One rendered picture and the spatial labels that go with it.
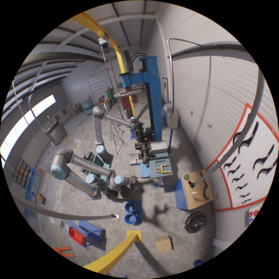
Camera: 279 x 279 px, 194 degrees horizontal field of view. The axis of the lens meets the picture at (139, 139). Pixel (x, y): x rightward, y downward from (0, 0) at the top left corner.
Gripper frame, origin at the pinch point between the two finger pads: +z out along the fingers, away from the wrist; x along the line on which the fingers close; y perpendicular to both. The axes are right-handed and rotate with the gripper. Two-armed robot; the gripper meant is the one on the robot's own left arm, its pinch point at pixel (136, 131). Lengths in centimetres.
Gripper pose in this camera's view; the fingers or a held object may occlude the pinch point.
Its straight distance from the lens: 162.8
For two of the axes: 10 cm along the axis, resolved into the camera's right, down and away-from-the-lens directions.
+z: 1.7, 6.9, 7.0
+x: -9.8, 1.3, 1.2
